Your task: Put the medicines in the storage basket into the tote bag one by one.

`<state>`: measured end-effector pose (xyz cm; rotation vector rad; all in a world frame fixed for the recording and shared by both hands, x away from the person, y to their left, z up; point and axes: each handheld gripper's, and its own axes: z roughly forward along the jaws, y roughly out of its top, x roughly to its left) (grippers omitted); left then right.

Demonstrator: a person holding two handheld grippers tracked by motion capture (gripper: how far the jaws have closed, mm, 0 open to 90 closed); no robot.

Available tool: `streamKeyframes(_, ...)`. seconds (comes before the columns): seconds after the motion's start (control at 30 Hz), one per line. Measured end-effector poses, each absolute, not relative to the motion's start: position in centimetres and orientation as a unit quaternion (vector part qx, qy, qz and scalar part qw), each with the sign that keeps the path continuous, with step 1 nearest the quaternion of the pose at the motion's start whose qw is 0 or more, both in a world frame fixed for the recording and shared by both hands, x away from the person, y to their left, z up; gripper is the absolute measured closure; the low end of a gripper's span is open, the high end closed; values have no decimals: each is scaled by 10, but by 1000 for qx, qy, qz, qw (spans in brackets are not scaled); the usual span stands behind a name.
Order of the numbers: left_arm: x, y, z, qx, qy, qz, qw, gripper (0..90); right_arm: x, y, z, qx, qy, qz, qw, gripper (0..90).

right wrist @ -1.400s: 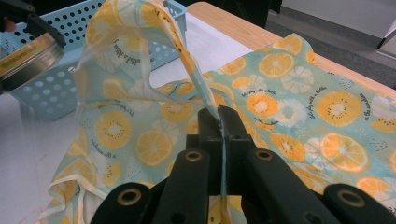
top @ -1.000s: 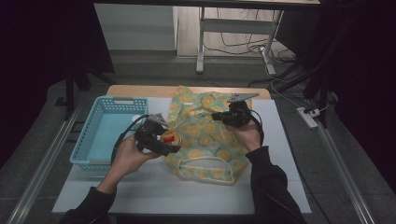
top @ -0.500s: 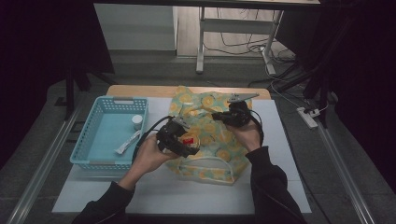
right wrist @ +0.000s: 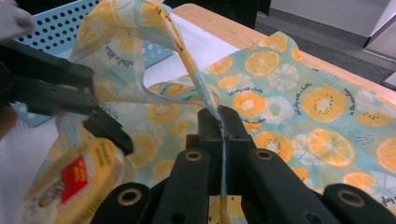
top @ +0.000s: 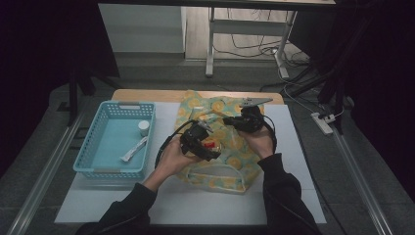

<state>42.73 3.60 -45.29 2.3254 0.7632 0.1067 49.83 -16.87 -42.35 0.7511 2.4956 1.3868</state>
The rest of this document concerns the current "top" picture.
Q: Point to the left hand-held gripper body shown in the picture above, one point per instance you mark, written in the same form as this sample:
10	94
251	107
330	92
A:
194	138

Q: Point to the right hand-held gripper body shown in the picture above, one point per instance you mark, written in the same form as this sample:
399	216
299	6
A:
251	119

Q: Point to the small red packet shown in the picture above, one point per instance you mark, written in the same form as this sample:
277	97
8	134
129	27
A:
209	144

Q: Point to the citrus print tote bag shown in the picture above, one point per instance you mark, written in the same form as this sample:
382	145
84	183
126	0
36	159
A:
235	153

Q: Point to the small white round jar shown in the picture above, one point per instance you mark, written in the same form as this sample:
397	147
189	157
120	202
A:
144	127

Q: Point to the white tube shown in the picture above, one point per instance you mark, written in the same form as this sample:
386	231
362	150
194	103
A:
133	150

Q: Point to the light blue plastic basket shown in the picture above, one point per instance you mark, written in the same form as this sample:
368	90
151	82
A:
111	143

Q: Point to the person's right hand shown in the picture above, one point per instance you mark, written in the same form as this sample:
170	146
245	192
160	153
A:
262	143

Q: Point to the person's left hand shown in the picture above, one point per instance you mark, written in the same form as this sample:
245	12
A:
173	160

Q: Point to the white table mat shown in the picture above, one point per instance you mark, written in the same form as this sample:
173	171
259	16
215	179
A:
293	156

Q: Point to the wooden table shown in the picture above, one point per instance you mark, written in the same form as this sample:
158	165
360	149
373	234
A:
147	95

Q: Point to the white power strip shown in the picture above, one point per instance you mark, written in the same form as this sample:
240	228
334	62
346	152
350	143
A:
321	123

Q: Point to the black stand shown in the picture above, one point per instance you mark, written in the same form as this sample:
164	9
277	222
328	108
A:
73	98
339	98

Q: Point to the white cabinet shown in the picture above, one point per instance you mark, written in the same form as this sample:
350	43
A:
143	29

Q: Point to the dark curtain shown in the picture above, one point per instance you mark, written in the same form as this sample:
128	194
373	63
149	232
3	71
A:
39	49
385	65

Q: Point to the white desk frame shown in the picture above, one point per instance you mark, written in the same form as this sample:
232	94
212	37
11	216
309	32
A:
248	26

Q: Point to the metal floor rail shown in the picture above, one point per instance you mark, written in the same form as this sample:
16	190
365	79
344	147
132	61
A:
362	182
42	176

